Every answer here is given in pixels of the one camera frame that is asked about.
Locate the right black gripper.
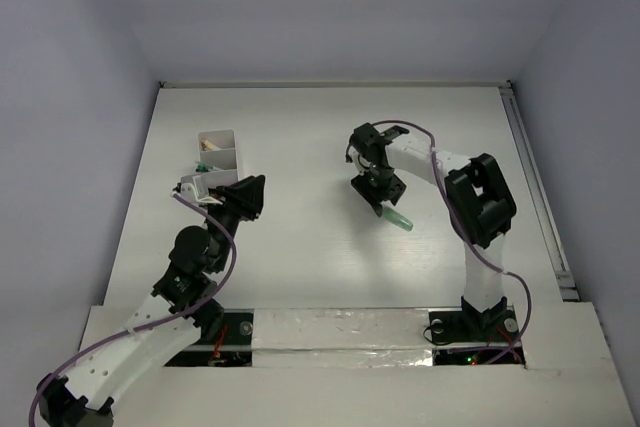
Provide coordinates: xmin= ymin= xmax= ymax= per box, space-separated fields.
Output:
xmin=353 ymin=164 xmax=409 ymax=215

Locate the green translucent eraser case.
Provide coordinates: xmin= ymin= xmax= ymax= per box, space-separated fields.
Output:
xmin=382 ymin=206 xmax=414 ymax=232

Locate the white pen yellow tip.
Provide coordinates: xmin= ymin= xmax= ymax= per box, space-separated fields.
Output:
xmin=202 ymin=141 xmax=220 ymax=151

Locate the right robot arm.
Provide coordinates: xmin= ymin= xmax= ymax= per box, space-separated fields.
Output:
xmin=345 ymin=120 xmax=517 ymax=339

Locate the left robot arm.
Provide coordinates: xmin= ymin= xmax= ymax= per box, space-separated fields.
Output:
xmin=28 ymin=175 xmax=266 ymax=426

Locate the translucent pink pen holder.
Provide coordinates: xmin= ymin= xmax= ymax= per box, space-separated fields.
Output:
xmin=198 ymin=129 xmax=240 ymax=188

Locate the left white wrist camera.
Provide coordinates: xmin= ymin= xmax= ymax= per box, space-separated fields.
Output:
xmin=172 ymin=175 xmax=219 ymax=205

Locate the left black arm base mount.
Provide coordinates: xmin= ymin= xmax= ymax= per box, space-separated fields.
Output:
xmin=165 ymin=309 xmax=254 ymax=368

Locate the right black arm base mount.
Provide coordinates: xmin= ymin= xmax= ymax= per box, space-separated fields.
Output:
xmin=423 ymin=310 xmax=525 ymax=366

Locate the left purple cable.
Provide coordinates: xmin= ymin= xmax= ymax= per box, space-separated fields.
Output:
xmin=28 ymin=194 xmax=239 ymax=427

